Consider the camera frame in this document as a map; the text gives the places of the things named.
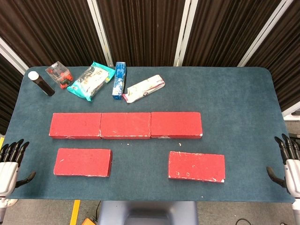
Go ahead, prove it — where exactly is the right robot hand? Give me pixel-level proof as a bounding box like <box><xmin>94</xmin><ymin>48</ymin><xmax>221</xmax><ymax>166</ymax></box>
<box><xmin>266</xmin><ymin>133</ymin><xmax>300</xmax><ymax>199</ymax></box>

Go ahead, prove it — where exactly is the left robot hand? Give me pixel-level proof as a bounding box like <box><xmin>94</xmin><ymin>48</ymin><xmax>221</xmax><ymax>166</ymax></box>
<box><xmin>0</xmin><ymin>138</ymin><xmax>37</xmax><ymax>197</ymax></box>

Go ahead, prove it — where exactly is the red brick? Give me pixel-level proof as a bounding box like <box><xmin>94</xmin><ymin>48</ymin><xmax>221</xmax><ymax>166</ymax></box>
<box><xmin>48</xmin><ymin>112</ymin><xmax>102</xmax><ymax>139</ymax></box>
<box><xmin>53</xmin><ymin>148</ymin><xmax>113</xmax><ymax>178</ymax></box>
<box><xmin>168</xmin><ymin>151</ymin><xmax>226</xmax><ymax>183</ymax></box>
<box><xmin>150</xmin><ymin>112</ymin><xmax>203</xmax><ymax>139</ymax></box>
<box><xmin>100</xmin><ymin>112</ymin><xmax>152</xmax><ymax>139</ymax></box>

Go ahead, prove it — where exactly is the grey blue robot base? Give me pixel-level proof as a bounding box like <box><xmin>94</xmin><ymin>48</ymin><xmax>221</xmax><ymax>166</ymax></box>
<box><xmin>97</xmin><ymin>201</ymin><xmax>199</xmax><ymax>225</ymax></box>

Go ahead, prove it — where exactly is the dark brown ribbed partition panel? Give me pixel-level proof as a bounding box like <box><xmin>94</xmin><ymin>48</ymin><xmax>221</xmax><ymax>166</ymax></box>
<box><xmin>0</xmin><ymin>0</ymin><xmax>107</xmax><ymax>68</ymax></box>
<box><xmin>97</xmin><ymin>0</ymin><xmax>187</xmax><ymax>67</ymax></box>
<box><xmin>184</xmin><ymin>0</ymin><xmax>282</xmax><ymax>68</ymax></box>
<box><xmin>246</xmin><ymin>0</ymin><xmax>300</xmax><ymax>112</ymax></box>
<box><xmin>0</xmin><ymin>53</ymin><xmax>24</xmax><ymax>135</ymax></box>

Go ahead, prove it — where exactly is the brown bottle white cap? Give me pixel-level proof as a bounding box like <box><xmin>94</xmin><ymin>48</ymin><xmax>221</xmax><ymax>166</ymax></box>
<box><xmin>28</xmin><ymin>71</ymin><xmax>56</xmax><ymax>97</ymax></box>

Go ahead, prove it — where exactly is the blue felt table cover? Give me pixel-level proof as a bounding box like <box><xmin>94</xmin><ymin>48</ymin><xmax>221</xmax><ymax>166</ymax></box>
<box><xmin>0</xmin><ymin>66</ymin><xmax>296</xmax><ymax>203</ymax></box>

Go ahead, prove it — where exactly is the clear plastic box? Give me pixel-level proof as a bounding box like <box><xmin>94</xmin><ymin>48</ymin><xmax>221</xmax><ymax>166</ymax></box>
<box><xmin>45</xmin><ymin>61</ymin><xmax>73</xmax><ymax>90</ymax></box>

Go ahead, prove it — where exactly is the teal snack packet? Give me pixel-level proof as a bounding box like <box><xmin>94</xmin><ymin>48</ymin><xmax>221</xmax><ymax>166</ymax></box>
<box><xmin>67</xmin><ymin>61</ymin><xmax>116</xmax><ymax>102</ymax></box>

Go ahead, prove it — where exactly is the blue toothpaste box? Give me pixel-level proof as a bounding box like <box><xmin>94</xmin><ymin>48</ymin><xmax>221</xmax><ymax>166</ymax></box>
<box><xmin>112</xmin><ymin>61</ymin><xmax>128</xmax><ymax>101</ymax></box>

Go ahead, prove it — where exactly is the white pink printed packet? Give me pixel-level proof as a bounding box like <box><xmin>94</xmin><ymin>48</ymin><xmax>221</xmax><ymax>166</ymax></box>
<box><xmin>122</xmin><ymin>74</ymin><xmax>165</xmax><ymax>104</ymax></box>

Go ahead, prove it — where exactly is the white partition frame post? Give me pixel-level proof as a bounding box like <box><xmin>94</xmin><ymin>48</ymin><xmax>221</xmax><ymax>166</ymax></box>
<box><xmin>173</xmin><ymin>0</ymin><xmax>199</xmax><ymax>67</ymax></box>
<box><xmin>282</xmin><ymin>101</ymin><xmax>300</xmax><ymax>120</ymax></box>
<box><xmin>237</xmin><ymin>0</ymin><xmax>295</xmax><ymax>68</ymax></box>
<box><xmin>87</xmin><ymin>0</ymin><xmax>115</xmax><ymax>67</ymax></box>
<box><xmin>0</xmin><ymin>37</ymin><xmax>29</xmax><ymax>75</ymax></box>

